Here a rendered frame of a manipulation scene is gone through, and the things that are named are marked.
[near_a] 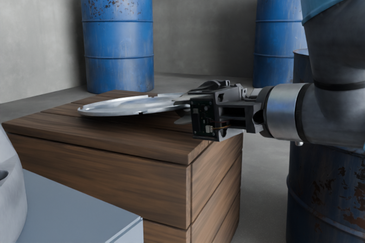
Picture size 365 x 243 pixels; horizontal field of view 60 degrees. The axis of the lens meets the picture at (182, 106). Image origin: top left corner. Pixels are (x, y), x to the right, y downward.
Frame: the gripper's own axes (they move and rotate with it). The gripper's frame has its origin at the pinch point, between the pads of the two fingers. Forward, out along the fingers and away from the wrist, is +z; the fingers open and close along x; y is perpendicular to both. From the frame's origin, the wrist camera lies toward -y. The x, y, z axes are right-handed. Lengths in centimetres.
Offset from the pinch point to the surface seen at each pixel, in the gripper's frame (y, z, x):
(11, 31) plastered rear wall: -42, 209, -43
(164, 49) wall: -219, 242, -25
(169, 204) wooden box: 9.9, -4.7, 14.0
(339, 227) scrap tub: -18.3, -20.3, 26.3
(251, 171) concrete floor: -57, 25, 36
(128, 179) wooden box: 12.5, 1.9, 10.1
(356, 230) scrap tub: -18.6, -23.1, 26.2
